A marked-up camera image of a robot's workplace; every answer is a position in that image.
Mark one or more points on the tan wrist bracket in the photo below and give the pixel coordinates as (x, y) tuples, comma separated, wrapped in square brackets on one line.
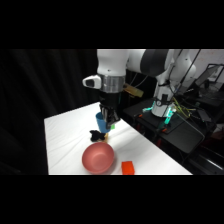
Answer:
[(133, 90)]

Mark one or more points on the blue plastic cup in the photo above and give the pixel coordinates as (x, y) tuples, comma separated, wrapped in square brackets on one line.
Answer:
[(101, 122)]

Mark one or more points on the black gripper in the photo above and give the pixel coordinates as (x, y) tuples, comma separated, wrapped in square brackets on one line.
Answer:
[(110, 99)]

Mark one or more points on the green cube block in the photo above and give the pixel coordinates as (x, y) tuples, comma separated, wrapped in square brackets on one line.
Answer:
[(113, 127)]

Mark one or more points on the small wooden block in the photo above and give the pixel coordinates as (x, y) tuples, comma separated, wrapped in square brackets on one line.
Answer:
[(105, 137)]

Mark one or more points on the black plush toy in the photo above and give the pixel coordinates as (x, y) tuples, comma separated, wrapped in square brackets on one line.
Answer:
[(95, 135)]

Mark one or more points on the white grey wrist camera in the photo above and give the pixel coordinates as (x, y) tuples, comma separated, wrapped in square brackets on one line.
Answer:
[(91, 81)]

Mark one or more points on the green status light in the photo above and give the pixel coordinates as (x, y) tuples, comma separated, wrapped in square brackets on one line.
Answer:
[(168, 116)]

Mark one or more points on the black laptop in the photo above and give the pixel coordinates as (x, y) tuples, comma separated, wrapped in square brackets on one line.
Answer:
[(210, 78)]

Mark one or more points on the black robot stand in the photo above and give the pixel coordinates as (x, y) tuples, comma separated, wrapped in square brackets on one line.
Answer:
[(181, 131)]

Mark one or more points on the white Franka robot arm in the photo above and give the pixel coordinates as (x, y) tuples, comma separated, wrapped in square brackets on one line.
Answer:
[(113, 63)]

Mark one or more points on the white tablecloth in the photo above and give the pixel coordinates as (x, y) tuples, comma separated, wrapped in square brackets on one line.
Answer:
[(73, 140)]

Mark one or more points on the pink bowl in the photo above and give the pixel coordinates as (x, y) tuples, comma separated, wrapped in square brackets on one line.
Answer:
[(98, 158)]

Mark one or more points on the orange cube block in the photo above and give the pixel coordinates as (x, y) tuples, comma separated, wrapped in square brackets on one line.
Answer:
[(128, 167)]

